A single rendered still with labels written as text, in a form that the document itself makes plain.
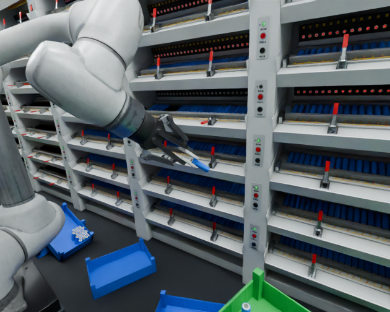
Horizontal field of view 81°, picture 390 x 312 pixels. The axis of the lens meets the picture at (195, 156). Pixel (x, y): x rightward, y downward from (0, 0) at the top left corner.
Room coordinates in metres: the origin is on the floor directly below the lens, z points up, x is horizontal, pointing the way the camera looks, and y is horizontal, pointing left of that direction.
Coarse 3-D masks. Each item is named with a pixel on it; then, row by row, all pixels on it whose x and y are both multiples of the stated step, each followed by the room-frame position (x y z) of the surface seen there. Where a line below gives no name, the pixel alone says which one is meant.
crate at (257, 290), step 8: (256, 272) 0.42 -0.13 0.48; (256, 280) 0.42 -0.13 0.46; (264, 280) 0.42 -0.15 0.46; (248, 288) 0.41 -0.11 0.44; (256, 288) 0.41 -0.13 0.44; (264, 288) 0.42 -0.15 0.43; (272, 288) 0.40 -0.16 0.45; (240, 296) 0.39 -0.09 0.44; (248, 296) 0.41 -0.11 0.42; (256, 296) 0.41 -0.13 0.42; (264, 296) 0.42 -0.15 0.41; (272, 296) 0.40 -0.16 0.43; (280, 296) 0.39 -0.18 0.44; (232, 304) 0.37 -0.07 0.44; (240, 304) 0.39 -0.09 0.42; (256, 304) 0.40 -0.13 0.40; (264, 304) 0.40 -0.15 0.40; (272, 304) 0.40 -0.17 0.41; (280, 304) 0.39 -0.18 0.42; (288, 304) 0.37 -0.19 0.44; (296, 304) 0.36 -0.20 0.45
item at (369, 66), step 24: (312, 24) 0.87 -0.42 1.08; (336, 24) 0.83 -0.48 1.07; (360, 24) 0.80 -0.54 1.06; (384, 24) 0.77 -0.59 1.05; (288, 48) 0.91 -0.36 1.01; (312, 48) 0.87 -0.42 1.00; (336, 48) 0.81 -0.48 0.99; (360, 48) 0.80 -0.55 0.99; (384, 48) 0.69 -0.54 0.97; (288, 72) 0.77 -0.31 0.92; (312, 72) 0.73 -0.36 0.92; (336, 72) 0.70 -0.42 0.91; (360, 72) 0.67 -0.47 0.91; (384, 72) 0.64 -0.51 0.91
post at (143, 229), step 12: (144, 0) 1.31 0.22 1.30; (144, 12) 1.31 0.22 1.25; (144, 48) 1.29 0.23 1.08; (132, 60) 1.21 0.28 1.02; (144, 60) 1.28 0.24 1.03; (132, 96) 1.19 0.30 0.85; (144, 96) 1.26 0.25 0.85; (156, 96) 1.33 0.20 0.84; (132, 144) 1.18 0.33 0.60; (132, 156) 1.19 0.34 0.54; (144, 168) 1.21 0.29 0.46; (132, 180) 1.21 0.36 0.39; (132, 192) 1.21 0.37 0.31; (132, 204) 1.22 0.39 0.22; (144, 204) 1.18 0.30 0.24; (144, 228) 1.18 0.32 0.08
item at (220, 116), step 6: (150, 114) 1.17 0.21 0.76; (156, 114) 1.14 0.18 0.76; (168, 114) 1.10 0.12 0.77; (174, 114) 1.08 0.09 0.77; (180, 114) 1.06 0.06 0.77; (186, 114) 1.04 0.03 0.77; (192, 114) 1.02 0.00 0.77; (198, 114) 1.01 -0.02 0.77; (204, 114) 0.99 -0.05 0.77; (210, 114) 0.97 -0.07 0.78; (216, 114) 0.96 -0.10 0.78; (222, 114) 0.95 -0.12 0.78; (228, 114) 0.93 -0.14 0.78; (234, 114) 0.92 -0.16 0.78; (240, 114) 0.91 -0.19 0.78; (222, 120) 0.93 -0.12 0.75; (228, 120) 0.92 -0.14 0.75
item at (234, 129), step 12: (204, 96) 1.13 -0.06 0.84; (216, 96) 1.10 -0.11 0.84; (228, 96) 1.06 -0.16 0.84; (240, 96) 1.03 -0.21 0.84; (144, 108) 1.22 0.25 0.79; (180, 120) 1.05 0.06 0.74; (192, 120) 1.02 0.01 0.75; (204, 120) 0.99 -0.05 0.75; (192, 132) 0.99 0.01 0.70; (204, 132) 0.95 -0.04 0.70; (216, 132) 0.92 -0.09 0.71; (228, 132) 0.89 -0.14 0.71; (240, 132) 0.86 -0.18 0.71
